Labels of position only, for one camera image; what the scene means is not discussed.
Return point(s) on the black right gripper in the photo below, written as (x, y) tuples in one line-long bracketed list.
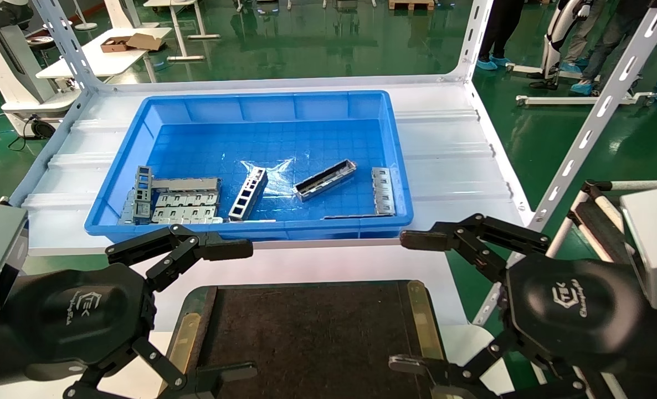
[(578, 310)]

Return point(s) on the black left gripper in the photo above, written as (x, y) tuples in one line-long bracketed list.
[(79, 316)]

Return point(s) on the silver windowed metal housing part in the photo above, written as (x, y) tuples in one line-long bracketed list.
[(249, 194)]

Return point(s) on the black foam-lined container tray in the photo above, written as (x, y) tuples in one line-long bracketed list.
[(306, 332)]

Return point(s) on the silver open channel metal part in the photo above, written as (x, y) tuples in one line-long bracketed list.
[(324, 182)]

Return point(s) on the silver slotted metal plate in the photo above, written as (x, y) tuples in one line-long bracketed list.
[(187, 199), (187, 215), (383, 191)]

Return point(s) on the long gray metal channel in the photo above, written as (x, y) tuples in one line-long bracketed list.
[(184, 184)]

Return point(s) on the white tube cart with pads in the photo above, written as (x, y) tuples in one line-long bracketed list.
[(591, 227)]

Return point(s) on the thin silver metal strip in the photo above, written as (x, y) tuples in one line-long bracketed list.
[(356, 216)]

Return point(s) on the blue plastic bin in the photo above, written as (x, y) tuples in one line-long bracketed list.
[(284, 138)]

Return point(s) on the white table with cardboard box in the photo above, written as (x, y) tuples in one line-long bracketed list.
[(112, 61)]

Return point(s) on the open brown cardboard box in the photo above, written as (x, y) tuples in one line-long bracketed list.
[(115, 44)]

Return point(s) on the white desk with T-foot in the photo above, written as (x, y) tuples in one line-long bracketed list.
[(179, 33)]

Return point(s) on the person in black trousers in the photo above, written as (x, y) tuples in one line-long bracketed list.
[(500, 27)]

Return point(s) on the white humanoid robot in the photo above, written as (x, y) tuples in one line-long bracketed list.
[(555, 33)]

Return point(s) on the person in gray trousers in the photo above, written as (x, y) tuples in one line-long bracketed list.
[(583, 33)]

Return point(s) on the person in dark jeans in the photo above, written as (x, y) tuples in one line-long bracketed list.
[(611, 44)]

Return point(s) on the wooden pallet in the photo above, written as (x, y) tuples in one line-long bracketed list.
[(411, 4)]

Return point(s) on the white robot column stand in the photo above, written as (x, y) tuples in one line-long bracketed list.
[(1, 61)]

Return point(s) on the gray windowed metal bracket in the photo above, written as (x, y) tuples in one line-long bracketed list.
[(128, 210), (143, 191)]

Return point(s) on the white floor frame on casters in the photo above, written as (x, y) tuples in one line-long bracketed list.
[(572, 101)]

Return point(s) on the white perforated diagonal shelf post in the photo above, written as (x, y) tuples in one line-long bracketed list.
[(600, 108)]

